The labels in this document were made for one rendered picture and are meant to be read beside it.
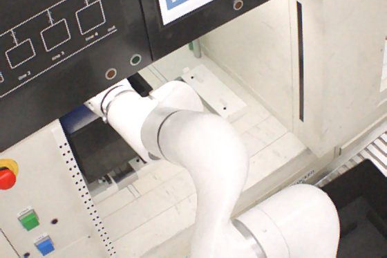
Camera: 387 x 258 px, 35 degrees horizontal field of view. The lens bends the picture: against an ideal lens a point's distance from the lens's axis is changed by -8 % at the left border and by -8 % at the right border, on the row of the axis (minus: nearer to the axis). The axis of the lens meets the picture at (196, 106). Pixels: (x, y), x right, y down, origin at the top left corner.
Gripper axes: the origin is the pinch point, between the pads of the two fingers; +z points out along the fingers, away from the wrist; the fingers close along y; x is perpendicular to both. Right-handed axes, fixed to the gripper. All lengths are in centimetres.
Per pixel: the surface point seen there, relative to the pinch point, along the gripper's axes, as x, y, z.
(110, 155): -20.1, -3.5, -9.9
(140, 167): -31.7, 3.4, -8.9
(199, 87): -32.2, 31.2, 3.0
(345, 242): -46, 32, -55
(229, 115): -31.5, 30.2, -11.1
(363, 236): -46, 36, -57
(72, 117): -13.3, -6.2, 0.5
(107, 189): -31.6, -7.1, -9.1
